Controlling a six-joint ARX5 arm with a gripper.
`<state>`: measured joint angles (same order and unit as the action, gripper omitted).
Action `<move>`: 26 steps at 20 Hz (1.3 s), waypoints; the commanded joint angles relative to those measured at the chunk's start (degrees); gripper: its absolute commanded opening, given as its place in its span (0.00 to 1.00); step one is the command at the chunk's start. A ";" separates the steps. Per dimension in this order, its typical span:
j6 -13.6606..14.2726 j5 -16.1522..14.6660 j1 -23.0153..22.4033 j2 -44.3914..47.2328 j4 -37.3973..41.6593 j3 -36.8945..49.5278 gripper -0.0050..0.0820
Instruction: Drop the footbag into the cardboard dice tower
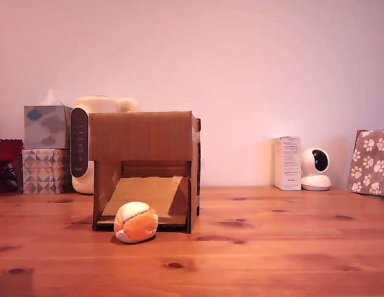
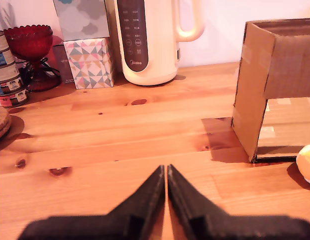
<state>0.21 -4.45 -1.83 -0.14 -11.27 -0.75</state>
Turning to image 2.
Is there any orange and white footbag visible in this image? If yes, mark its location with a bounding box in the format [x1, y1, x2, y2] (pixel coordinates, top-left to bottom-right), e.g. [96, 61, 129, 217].
[296, 143, 310, 187]

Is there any cardboard dice tower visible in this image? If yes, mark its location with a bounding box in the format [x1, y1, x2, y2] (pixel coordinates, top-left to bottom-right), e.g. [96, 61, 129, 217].
[231, 17, 310, 164]

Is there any triangle pattern box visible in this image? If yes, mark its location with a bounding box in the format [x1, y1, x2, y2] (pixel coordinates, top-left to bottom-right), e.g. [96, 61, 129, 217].
[62, 37, 115, 90]

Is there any round cork coaster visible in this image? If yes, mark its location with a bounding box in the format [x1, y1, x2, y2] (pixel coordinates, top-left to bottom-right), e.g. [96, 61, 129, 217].
[0, 119, 12, 143]
[0, 104, 11, 135]

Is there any dark brown box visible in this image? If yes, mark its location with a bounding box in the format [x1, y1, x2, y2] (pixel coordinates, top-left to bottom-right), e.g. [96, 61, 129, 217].
[52, 44, 75, 85]

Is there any cream electric kettle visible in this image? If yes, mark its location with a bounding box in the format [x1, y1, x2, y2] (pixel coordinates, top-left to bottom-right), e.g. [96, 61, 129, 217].
[112, 0, 206, 87]

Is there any small pet food can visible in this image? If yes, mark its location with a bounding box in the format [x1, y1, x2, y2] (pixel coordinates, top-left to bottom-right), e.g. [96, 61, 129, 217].
[0, 31, 10, 53]
[0, 76, 23, 96]
[0, 49, 16, 67]
[0, 88, 29, 109]
[0, 64, 21, 82]

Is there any cloud print tissue box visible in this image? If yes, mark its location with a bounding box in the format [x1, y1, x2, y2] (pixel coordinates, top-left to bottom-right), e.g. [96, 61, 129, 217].
[52, 0, 111, 42]

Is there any red glass goblet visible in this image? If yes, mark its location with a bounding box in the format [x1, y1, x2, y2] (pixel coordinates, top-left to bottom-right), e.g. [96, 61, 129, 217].
[3, 24, 62, 93]

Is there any black cord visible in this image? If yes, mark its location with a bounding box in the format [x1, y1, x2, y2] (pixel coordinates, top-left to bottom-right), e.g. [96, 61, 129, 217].
[19, 57, 61, 79]

